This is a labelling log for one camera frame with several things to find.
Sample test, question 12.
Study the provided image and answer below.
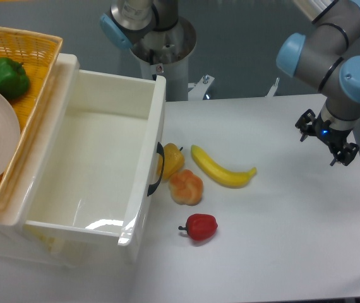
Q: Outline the red bell pepper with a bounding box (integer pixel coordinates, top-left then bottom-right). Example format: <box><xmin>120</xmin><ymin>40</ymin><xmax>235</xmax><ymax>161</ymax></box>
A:
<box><xmin>177</xmin><ymin>213</ymin><xmax>218</xmax><ymax>241</ymax></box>

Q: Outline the white drawer cabinet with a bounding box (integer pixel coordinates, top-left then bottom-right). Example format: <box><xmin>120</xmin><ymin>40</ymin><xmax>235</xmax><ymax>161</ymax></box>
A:
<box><xmin>0</xmin><ymin>52</ymin><xmax>167</xmax><ymax>269</ymax></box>

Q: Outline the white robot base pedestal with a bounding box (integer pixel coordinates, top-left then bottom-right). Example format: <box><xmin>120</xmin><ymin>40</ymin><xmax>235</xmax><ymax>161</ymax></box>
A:
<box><xmin>131</xmin><ymin>17</ymin><xmax>215</xmax><ymax>102</ymax></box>

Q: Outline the yellow bell pepper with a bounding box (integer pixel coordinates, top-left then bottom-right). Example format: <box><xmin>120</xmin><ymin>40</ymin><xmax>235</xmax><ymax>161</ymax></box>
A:
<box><xmin>157</xmin><ymin>143</ymin><xmax>185</xmax><ymax>181</ymax></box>

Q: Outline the orange woven basket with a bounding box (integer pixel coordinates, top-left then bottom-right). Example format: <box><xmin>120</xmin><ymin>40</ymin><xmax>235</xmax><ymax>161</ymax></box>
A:
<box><xmin>0</xmin><ymin>27</ymin><xmax>63</xmax><ymax>202</ymax></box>

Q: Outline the black drawer handle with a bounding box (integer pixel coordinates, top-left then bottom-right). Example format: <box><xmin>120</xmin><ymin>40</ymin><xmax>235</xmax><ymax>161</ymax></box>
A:
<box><xmin>147</xmin><ymin>141</ymin><xmax>165</xmax><ymax>198</ymax></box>

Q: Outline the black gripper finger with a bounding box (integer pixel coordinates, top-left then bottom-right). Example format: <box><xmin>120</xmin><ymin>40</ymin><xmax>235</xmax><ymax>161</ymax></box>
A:
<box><xmin>295</xmin><ymin>109</ymin><xmax>316</xmax><ymax>142</ymax></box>
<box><xmin>329</xmin><ymin>142</ymin><xmax>359</xmax><ymax>166</ymax></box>

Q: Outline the white open drawer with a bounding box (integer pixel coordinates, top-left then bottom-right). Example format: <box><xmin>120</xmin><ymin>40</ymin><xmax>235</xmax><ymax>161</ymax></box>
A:
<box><xmin>26</xmin><ymin>71</ymin><xmax>166</xmax><ymax>247</ymax></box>

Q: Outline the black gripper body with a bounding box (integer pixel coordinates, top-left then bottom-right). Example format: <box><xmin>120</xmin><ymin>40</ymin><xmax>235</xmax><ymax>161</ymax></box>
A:
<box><xmin>313</xmin><ymin>114</ymin><xmax>348</xmax><ymax>152</ymax></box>

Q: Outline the green bell pepper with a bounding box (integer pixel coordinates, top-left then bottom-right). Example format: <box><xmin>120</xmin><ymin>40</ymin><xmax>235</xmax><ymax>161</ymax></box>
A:
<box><xmin>0</xmin><ymin>57</ymin><xmax>30</xmax><ymax>100</ymax></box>

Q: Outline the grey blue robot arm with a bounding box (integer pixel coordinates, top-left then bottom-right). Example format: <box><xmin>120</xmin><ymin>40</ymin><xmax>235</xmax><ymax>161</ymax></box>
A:
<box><xmin>100</xmin><ymin>1</ymin><xmax>360</xmax><ymax>165</ymax></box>

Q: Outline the yellow banana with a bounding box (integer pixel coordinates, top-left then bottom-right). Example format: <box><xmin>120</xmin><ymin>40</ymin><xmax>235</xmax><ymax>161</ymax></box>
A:
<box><xmin>190</xmin><ymin>145</ymin><xmax>257</xmax><ymax>188</ymax></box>

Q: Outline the round orange bread roll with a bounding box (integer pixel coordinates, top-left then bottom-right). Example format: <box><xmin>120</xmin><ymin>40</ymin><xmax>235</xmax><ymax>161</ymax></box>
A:
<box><xmin>169</xmin><ymin>169</ymin><xmax>203</xmax><ymax>206</ymax></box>

